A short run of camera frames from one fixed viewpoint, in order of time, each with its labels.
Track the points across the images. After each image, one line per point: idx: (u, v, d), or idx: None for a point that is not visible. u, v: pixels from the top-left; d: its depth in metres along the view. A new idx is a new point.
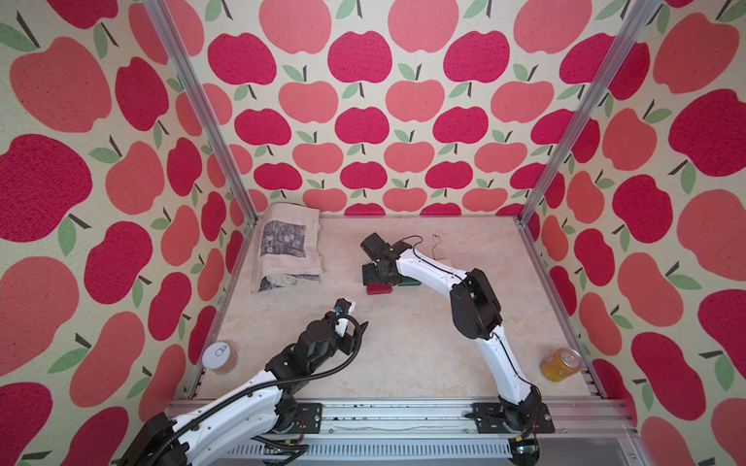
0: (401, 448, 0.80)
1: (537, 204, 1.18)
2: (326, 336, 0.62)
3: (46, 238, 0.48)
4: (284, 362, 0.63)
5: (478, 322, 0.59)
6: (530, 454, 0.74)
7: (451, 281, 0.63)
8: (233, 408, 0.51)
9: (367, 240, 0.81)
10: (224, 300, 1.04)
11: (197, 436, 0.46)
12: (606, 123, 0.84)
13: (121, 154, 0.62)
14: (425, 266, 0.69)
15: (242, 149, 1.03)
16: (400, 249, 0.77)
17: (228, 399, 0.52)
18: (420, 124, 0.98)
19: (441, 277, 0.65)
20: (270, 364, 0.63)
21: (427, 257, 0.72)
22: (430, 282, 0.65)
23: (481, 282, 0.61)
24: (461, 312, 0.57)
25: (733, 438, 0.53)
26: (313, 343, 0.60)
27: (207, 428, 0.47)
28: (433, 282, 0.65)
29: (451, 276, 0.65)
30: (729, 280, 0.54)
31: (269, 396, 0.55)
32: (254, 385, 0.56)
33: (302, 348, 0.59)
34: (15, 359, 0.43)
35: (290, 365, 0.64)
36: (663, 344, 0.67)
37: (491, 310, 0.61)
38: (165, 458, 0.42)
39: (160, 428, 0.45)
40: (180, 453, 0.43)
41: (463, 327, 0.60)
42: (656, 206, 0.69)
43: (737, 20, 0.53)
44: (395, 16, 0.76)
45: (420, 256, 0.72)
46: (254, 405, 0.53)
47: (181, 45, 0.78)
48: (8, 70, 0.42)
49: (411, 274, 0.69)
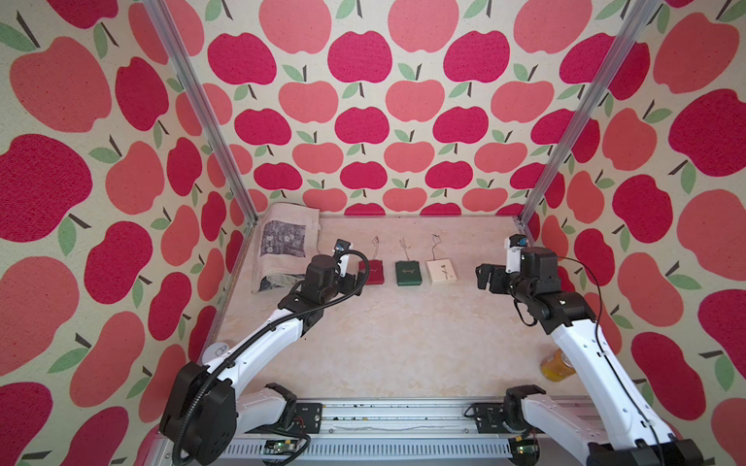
0: (401, 448, 0.80)
1: (537, 204, 1.18)
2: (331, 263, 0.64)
3: (46, 238, 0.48)
4: (294, 297, 0.65)
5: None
6: (530, 454, 0.74)
7: (637, 430, 0.40)
8: (260, 344, 0.50)
9: (541, 254, 0.59)
10: (224, 300, 1.04)
11: (235, 371, 0.45)
12: (606, 122, 0.84)
13: (121, 154, 0.62)
14: (610, 380, 0.44)
15: (242, 149, 1.03)
16: (577, 312, 0.52)
17: (254, 336, 0.52)
18: (420, 124, 0.98)
19: (622, 409, 0.42)
20: (283, 302, 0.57)
21: (612, 357, 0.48)
22: (590, 387, 0.46)
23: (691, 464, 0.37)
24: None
25: (734, 439, 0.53)
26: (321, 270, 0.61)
27: (242, 364, 0.47)
28: (596, 392, 0.45)
29: (639, 420, 0.41)
30: (728, 279, 0.55)
31: (291, 331, 0.55)
32: (275, 320, 0.56)
33: (312, 279, 0.60)
34: (15, 359, 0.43)
35: (303, 299, 0.65)
36: (663, 344, 0.67)
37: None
38: (211, 395, 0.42)
39: (193, 377, 0.43)
40: (223, 388, 0.42)
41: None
42: (655, 206, 0.69)
43: (738, 20, 0.53)
44: (395, 16, 0.76)
45: (605, 354, 0.47)
46: (281, 340, 0.53)
47: (181, 45, 0.78)
48: (7, 69, 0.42)
49: (572, 357, 0.48)
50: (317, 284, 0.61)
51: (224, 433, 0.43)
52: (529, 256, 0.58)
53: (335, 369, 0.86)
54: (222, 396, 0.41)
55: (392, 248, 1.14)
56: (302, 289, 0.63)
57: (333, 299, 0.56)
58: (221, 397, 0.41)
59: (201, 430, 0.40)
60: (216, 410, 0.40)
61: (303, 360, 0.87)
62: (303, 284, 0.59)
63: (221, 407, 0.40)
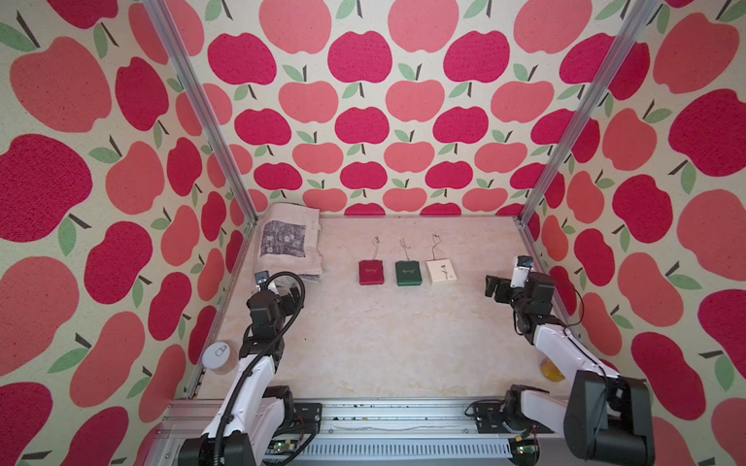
0: (401, 448, 0.80)
1: (537, 204, 1.18)
2: (270, 297, 0.66)
3: (47, 238, 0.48)
4: (253, 343, 0.66)
5: (593, 429, 0.42)
6: (531, 454, 0.74)
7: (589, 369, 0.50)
8: (248, 390, 0.52)
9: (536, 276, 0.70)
10: (224, 300, 1.04)
11: (239, 420, 0.46)
12: (606, 123, 0.84)
13: (121, 154, 0.62)
14: (566, 344, 0.58)
15: (242, 149, 1.03)
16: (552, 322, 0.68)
17: (237, 385, 0.52)
18: (420, 124, 0.98)
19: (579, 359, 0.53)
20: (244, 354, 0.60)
21: (574, 337, 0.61)
22: (562, 363, 0.54)
23: (635, 399, 0.43)
24: (581, 404, 0.44)
25: (734, 439, 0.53)
26: (265, 305, 0.63)
27: (241, 412, 0.47)
28: (564, 363, 0.53)
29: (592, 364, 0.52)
30: (729, 279, 0.54)
31: (267, 373, 0.58)
32: (249, 365, 0.57)
33: (258, 321, 0.62)
34: (15, 359, 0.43)
35: (260, 341, 0.65)
36: (663, 344, 0.67)
37: (625, 441, 0.43)
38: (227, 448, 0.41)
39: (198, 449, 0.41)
40: (236, 436, 0.43)
41: (569, 429, 0.46)
42: (656, 206, 0.69)
43: (738, 20, 0.53)
44: (395, 16, 0.76)
45: (567, 336, 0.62)
46: (262, 382, 0.56)
47: (181, 46, 0.78)
48: (7, 70, 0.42)
49: (548, 348, 0.59)
50: (268, 321, 0.65)
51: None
52: (530, 279, 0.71)
53: (335, 369, 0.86)
54: (238, 441, 0.43)
55: (392, 248, 1.14)
56: (254, 333, 0.64)
57: (286, 324, 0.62)
58: (238, 444, 0.42)
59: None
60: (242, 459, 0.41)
61: (303, 360, 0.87)
62: (254, 328, 0.63)
63: (245, 450, 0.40)
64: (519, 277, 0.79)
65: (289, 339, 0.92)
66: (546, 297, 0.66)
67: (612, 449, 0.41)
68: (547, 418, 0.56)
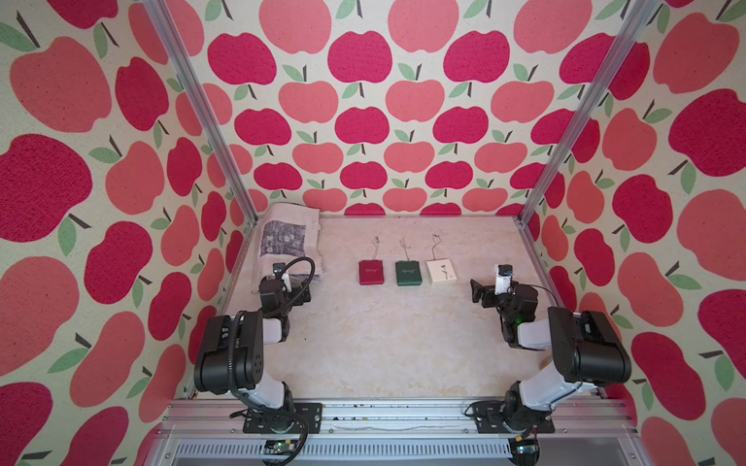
0: (401, 448, 0.80)
1: (537, 204, 1.18)
2: (276, 284, 0.76)
3: (46, 238, 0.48)
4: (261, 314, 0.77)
5: (576, 340, 0.50)
6: (530, 454, 0.74)
7: None
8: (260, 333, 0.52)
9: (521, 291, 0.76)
10: (224, 300, 1.04)
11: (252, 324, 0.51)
12: (606, 122, 0.84)
13: (121, 154, 0.62)
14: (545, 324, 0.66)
15: (242, 149, 1.03)
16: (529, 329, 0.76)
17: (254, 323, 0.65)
18: (420, 124, 0.98)
19: None
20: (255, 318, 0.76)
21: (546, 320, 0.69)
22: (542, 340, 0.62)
23: (599, 321, 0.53)
24: (559, 325, 0.53)
25: (734, 438, 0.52)
26: (272, 290, 0.74)
27: None
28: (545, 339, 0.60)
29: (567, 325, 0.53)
30: (729, 280, 0.54)
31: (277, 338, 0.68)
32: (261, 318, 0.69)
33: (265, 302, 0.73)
34: (15, 359, 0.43)
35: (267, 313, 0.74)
36: (663, 344, 0.67)
37: (608, 349, 0.49)
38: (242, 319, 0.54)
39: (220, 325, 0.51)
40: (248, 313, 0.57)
41: (559, 360, 0.51)
42: (656, 206, 0.69)
43: (737, 20, 0.53)
44: (395, 16, 0.76)
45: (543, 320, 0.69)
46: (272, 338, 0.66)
47: (181, 45, 0.78)
48: (7, 70, 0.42)
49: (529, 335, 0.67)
50: (275, 304, 0.74)
51: (261, 357, 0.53)
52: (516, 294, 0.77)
53: (335, 368, 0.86)
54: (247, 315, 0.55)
55: (392, 248, 1.14)
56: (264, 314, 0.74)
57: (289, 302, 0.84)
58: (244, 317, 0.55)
59: (246, 345, 0.48)
60: (255, 322, 0.51)
61: (303, 360, 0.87)
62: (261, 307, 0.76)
63: (257, 320, 0.52)
64: (501, 286, 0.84)
65: (289, 339, 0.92)
66: (529, 308, 0.72)
67: (593, 357, 0.48)
68: (548, 392, 0.57)
